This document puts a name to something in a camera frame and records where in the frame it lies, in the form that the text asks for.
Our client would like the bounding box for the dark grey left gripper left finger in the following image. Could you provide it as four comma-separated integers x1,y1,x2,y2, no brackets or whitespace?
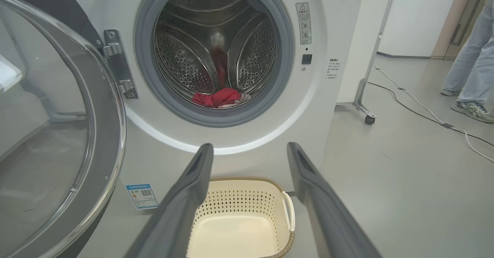
124,143,215,258

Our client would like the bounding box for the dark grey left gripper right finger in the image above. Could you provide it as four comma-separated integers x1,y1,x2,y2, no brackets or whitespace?
287,142,383,258

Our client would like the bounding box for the round glass washer door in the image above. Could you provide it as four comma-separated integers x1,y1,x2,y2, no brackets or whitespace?
0,0,127,258

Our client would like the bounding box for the red and white garment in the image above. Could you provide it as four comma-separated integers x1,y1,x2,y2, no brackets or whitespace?
192,88,251,109

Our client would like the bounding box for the cream perforated laundry basket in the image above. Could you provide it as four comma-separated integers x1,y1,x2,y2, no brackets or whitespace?
186,177,296,258

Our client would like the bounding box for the white front-load washing machine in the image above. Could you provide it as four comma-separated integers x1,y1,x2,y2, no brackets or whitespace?
58,0,367,258

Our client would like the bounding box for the chrome door hinge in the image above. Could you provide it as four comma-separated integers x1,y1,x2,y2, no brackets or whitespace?
101,29,139,99

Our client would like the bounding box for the beige room door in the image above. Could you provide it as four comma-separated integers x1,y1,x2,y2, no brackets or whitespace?
431,0,492,61

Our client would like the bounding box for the blue energy label sticker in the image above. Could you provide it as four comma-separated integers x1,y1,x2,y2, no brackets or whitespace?
125,184,159,210

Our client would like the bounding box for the perforated steel drum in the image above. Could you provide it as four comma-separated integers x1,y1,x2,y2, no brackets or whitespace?
154,0,277,110

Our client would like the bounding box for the white partition panel with caster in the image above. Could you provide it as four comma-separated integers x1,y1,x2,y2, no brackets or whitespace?
336,0,406,126

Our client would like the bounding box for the grey warning sticker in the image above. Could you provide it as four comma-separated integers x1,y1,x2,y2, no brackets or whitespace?
296,2,312,45

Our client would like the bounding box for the person in light jeans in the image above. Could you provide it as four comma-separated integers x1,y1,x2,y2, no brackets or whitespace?
442,0,494,105

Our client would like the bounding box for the black floor cable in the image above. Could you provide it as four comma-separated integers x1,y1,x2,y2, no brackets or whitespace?
367,81,494,147

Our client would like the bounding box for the white floor cable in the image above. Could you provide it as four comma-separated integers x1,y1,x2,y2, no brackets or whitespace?
372,65,494,163

